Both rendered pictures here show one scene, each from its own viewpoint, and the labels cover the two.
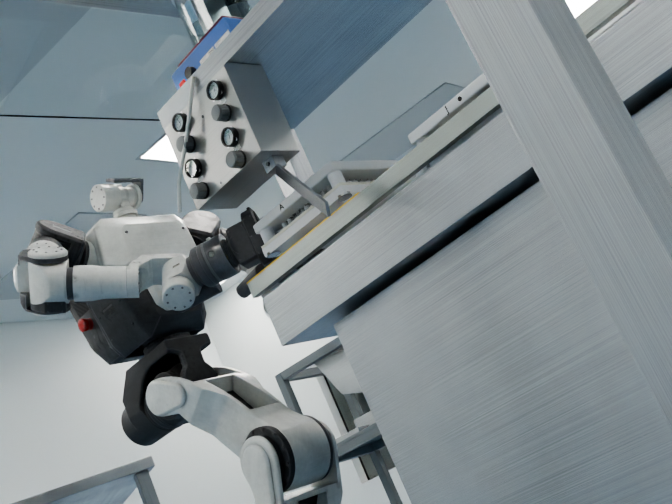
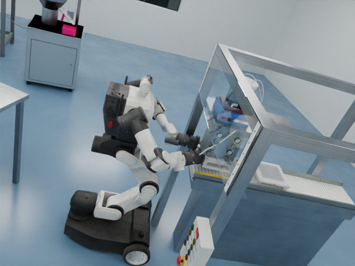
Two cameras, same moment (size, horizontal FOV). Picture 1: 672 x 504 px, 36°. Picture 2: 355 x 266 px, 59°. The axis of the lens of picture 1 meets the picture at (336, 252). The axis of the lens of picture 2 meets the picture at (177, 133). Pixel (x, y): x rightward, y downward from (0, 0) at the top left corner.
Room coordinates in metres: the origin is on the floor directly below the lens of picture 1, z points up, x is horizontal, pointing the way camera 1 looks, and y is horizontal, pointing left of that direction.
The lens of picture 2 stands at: (1.04, 1.69, 2.10)
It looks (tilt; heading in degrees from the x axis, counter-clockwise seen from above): 30 degrees down; 306
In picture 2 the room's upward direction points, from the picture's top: 20 degrees clockwise
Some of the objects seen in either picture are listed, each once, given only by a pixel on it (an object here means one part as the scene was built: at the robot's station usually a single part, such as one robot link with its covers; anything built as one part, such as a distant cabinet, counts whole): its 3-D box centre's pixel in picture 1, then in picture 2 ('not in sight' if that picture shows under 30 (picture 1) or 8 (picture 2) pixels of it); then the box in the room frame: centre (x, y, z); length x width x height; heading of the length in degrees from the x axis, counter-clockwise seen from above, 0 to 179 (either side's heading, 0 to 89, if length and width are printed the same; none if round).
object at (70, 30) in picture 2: not in sight; (69, 30); (4.58, -0.33, 0.80); 0.16 x 0.12 x 0.09; 57
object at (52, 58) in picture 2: not in sight; (54, 54); (4.82, -0.31, 0.38); 0.63 x 0.57 x 0.76; 57
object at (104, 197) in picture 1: (117, 201); (145, 86); (2.30, 0.44, 1.32); 0.10 x 0.07 x 0.09; 139
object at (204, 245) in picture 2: not in sight; (195, 250); (1.42, 0.72, 0.97); 0.17 x 0.06 x 0.26; 140
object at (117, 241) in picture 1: (134, 286); (127, 111); (2.34, 0.48, 1.12); 0.34 x 0.30 x 0.36; 139
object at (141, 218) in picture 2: not in sight; (111, 214); (2.30, 0.42, 0.19); 0.64 x 0.52 x 0.33; 49
